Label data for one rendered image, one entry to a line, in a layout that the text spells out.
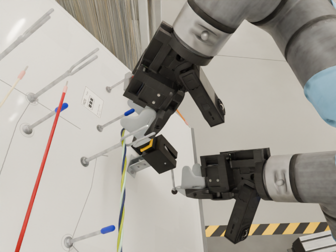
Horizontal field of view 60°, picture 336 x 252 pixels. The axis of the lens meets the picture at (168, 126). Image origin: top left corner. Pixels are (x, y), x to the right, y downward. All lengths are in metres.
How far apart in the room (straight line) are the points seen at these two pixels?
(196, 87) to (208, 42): 0.07
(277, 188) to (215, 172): 0.11
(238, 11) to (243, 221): 0.34
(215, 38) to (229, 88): 1.97
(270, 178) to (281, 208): 1.37
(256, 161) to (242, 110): 1.72
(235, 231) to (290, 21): 0.35
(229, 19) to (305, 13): 0.09
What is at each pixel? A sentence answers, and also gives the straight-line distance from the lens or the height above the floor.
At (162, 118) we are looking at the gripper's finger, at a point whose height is 1.26.
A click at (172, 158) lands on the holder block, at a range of 0.55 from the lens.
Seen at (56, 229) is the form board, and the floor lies 1.20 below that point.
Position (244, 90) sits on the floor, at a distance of 2.36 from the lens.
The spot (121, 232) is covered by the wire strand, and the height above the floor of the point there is 1.24.
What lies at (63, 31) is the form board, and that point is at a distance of 0.64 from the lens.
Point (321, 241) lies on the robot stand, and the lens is 1.59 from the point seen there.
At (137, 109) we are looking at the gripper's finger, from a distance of 0.53.
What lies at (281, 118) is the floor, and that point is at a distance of 2.25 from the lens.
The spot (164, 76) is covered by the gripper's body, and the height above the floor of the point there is 1.30.
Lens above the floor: 1.59
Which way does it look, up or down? 51 degrees down
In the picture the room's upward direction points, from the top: straight up
